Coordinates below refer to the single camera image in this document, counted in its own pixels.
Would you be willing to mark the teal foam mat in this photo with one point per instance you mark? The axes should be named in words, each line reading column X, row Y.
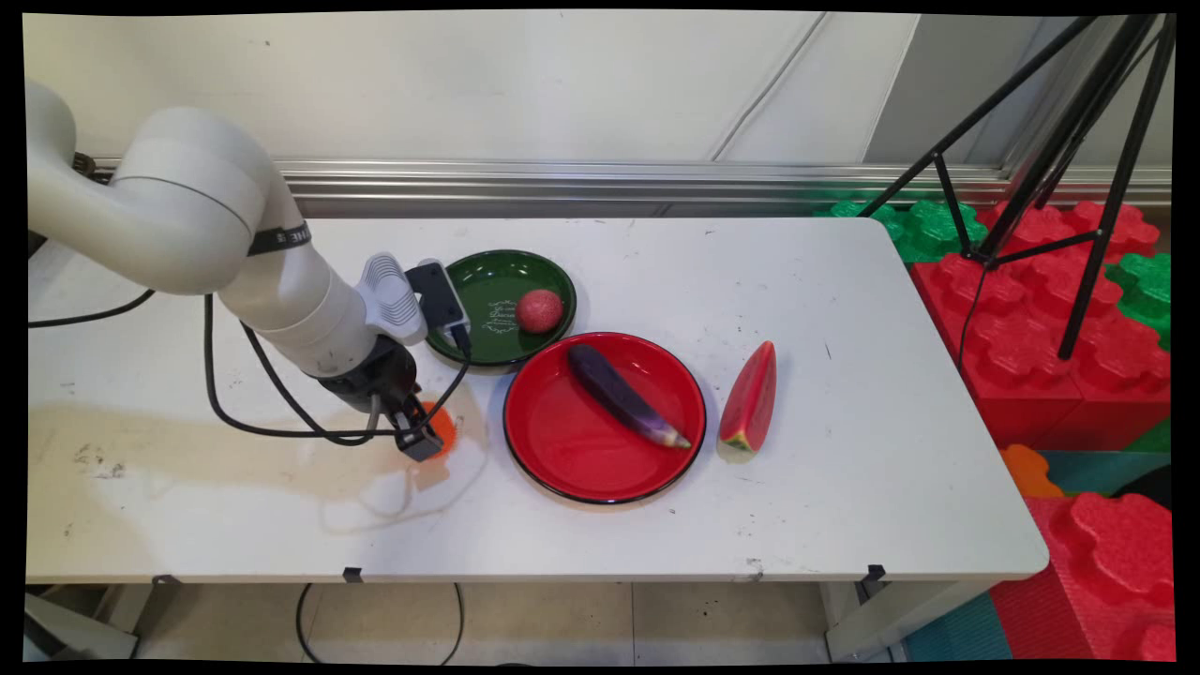
column 956, row 633

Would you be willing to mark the dark green plate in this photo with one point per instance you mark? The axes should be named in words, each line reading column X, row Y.
column 502, row 309

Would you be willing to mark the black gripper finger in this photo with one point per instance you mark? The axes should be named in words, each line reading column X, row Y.
column 419, row 412
column 420, row 444

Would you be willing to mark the green foam block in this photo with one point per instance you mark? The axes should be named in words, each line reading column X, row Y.
column 1146, row 295
column 923, row 230

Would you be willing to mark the large red foam block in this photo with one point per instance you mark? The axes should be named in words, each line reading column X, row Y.
column 1041, row 347

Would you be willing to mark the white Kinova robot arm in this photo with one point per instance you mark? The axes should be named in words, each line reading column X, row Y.
column 187, row 206

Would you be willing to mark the black wrist camera white mount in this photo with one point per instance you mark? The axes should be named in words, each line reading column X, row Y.
column 412, row 300

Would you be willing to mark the white table leg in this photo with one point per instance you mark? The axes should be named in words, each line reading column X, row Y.
column 891, row 619

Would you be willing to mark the red plate black rim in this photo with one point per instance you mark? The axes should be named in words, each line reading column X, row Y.
column 572, row 441

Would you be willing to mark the aluminium wall rail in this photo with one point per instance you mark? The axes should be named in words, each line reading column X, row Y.
column 656, row 183

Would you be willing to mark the toy watermelon slice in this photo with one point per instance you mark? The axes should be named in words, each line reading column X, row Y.
column 750, row 398

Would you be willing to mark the orange foam block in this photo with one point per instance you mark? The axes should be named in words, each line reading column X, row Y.
column 1028, row 472

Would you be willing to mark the black tripod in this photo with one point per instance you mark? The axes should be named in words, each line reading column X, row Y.
column 1078, row 141

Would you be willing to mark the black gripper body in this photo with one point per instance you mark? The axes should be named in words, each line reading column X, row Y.
column 370, row 375

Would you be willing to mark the red round toy fruit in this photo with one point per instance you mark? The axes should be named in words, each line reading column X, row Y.
column 539, row 310

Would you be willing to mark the grey table leg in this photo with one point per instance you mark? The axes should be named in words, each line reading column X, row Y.
column 75, row 633

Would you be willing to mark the purple toy eggplant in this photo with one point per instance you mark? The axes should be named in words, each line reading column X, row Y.
column 623, row 396

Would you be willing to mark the orange toy fruit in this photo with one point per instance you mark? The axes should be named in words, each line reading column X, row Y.
column 442, row 429

